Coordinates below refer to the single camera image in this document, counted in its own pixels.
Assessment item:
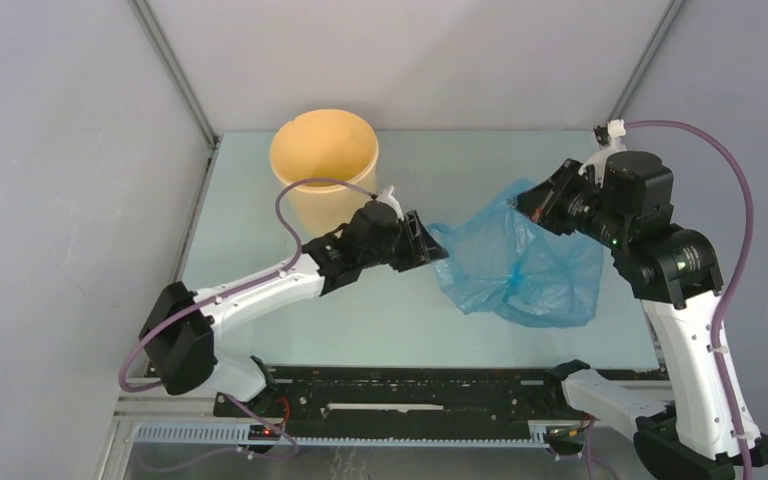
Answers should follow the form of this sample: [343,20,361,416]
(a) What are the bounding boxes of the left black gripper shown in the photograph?
[360,210,447,272]

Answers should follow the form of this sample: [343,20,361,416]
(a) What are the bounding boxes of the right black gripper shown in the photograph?
[508,158,629,250]

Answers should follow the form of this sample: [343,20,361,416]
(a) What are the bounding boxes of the blue plastic trash bag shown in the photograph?
[427,178,604,328]

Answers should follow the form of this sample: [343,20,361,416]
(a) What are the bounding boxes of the yellow trash bin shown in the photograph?
[269,109,380,237]

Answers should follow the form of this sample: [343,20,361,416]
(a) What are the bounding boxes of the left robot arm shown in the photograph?
[139,200,448,417]

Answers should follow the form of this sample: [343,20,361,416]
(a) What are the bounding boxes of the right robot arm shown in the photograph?
[514,151,768,479]

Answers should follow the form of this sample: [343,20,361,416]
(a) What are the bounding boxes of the small electronics board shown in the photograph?
[247,425,281,441]

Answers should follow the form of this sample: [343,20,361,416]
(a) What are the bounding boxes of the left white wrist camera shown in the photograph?
[373,185,405,221]

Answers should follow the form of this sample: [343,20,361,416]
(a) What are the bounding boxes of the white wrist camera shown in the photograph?
[373,185,405,221]
[579,119,627,185]

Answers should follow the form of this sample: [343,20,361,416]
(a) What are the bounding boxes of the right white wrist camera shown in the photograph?
[579,119,627,185]

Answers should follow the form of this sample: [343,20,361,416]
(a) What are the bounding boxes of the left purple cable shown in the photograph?
[117,178,379,395]

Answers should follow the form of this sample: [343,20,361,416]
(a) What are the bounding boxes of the purple cable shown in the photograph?
[117,178,379,395]
[624,119,755,480]

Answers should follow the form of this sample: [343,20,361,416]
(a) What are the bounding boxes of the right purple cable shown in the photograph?
[624,119,755,480]

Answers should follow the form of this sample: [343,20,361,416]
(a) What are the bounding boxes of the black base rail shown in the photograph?
[214,362,673,442]

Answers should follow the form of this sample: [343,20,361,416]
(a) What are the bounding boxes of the right corner aluminium post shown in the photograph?
[606,0,691,120]

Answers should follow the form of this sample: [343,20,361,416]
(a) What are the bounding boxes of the corner aluminium post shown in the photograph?
[606,0,691,120]
[127,0,219,149]

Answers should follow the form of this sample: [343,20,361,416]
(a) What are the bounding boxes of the left corner aluminium post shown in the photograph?
[127,0,219,149]

